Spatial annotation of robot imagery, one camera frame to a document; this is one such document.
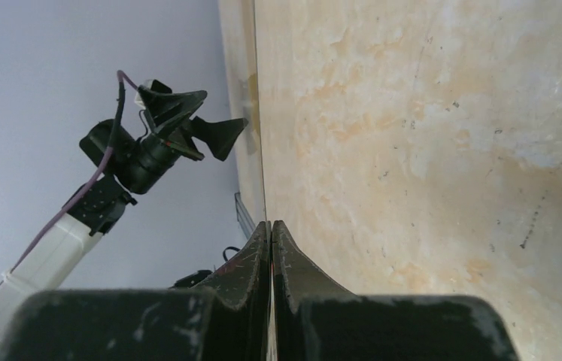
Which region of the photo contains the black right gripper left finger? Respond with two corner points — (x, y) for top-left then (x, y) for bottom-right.
(0, 222), (270, 360)

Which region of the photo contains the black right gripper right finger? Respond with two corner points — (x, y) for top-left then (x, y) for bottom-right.
(271, 220), (518, 360)

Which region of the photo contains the aluminium front rail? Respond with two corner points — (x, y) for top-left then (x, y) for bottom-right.
(234, 192), (257, 240)

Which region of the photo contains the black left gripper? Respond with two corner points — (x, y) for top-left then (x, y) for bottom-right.
(111, 79), (248, 194)

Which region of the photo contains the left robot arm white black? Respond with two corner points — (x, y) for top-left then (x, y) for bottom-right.
(0, 72), (248, 338)

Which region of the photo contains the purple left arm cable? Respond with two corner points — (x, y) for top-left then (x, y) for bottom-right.
(8, 69), (139, 275)

